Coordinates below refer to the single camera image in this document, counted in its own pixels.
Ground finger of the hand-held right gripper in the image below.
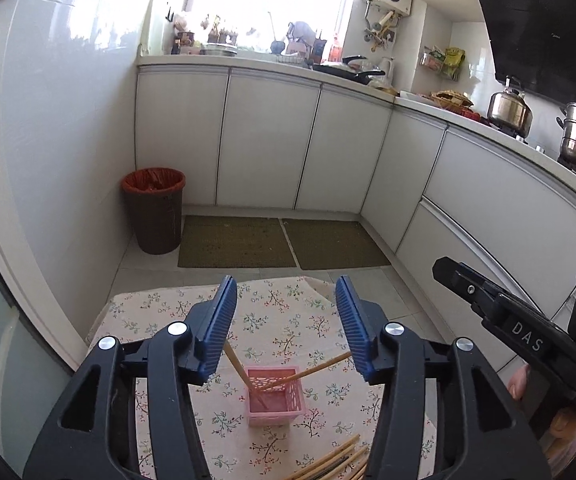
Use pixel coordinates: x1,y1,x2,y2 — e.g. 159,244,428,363
432,256,576,403

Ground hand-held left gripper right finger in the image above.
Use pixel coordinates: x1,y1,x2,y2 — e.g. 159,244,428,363
334,275,552,480

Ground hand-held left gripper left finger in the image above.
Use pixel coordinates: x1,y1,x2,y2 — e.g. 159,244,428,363
22,275,239,480

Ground wooden chopstick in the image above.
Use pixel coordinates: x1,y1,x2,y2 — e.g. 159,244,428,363
282,434,361,480
250,351,353,392
224,344,269,408
339,452,370,480
299,441,365,480

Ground pink plastic basket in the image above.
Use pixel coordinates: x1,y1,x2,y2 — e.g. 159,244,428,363
244,366,308,427

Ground person's right hand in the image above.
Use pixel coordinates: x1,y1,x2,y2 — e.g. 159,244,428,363
507,364,576,467

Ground floral tablecloth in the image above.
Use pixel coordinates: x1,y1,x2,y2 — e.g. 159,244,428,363
85,276,439,480

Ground olive floor mat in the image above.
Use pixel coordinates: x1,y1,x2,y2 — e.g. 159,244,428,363
280,218,392,271
177,215,297,269

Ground dark chopstick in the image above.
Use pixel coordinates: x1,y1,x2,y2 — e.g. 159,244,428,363
318,447,370,480

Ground brown trash bin red liner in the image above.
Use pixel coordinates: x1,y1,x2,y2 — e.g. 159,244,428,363
121,166,187,255

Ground white kitchen base cabinets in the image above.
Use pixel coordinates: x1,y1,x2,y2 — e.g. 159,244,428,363
135,54,576,361

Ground steel kettle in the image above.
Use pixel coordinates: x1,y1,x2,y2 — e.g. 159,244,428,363
487,76,534,138

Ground yellow snack packet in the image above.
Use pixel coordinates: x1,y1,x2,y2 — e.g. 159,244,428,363
430,90,474,110

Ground black frying pan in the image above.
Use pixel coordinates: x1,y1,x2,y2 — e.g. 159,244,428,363
313,55,386,86

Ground white electric kettle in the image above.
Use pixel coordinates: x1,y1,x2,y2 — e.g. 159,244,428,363
378,56,397,86

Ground black range hood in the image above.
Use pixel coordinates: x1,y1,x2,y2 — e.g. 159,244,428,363
469,0,576,106

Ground row of small jars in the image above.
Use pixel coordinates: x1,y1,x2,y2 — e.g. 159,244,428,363
205,15,241,45

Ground wall rack with packets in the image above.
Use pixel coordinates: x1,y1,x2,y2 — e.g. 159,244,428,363
419,46,466,82

